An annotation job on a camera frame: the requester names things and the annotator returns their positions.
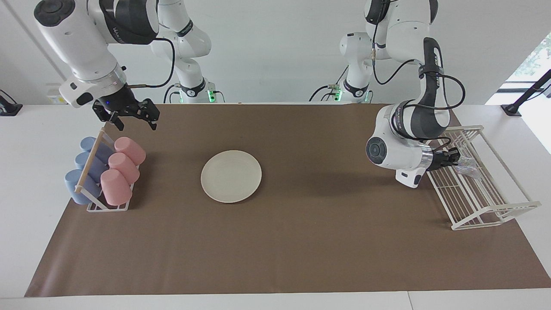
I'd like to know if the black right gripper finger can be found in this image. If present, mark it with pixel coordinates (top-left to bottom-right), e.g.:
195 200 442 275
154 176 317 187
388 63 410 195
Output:
92 107 125 132
136 99 161 131

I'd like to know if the cream round plate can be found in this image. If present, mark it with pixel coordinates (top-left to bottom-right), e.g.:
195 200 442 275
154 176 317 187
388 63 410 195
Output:
201 150 262 204

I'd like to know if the blue plastic cup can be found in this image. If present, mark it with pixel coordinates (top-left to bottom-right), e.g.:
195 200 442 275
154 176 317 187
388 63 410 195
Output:
80 137 115 164
75 152 109 183
65 169 102 205

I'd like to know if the pink plastic cup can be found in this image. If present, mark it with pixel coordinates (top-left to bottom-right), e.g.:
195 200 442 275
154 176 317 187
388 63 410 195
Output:
114 136 147 166
100 169 133 206
108 152 141 185

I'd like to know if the white wooden cup rack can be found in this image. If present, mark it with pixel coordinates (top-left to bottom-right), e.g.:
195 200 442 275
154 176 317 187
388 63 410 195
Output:
74 128 140 212

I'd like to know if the white power strip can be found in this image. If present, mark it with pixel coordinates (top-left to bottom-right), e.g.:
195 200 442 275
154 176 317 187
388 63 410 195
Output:
46 83 93 105

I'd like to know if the black angled stand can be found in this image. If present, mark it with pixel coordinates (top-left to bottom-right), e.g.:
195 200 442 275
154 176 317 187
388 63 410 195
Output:
501 69 551 117

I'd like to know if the brown table mat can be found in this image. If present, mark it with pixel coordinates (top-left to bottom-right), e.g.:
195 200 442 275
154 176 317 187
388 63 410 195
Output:
25 103 551 298

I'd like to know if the black base cable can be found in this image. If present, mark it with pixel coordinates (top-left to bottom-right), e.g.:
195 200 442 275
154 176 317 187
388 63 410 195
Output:
309 65 348 103
163 83 180 104

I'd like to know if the white wire dish rack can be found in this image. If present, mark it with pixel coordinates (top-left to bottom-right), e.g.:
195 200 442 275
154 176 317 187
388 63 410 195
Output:
416 125 542 231

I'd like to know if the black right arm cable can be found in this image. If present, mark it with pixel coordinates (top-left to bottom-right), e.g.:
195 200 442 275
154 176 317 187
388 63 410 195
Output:
125 37 177 89

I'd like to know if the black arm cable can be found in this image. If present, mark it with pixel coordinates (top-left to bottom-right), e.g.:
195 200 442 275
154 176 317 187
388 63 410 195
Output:
371 0 467 143
125 37 177 89

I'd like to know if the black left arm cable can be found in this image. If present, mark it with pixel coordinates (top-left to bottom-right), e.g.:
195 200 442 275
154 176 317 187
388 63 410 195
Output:
371 0 467 143

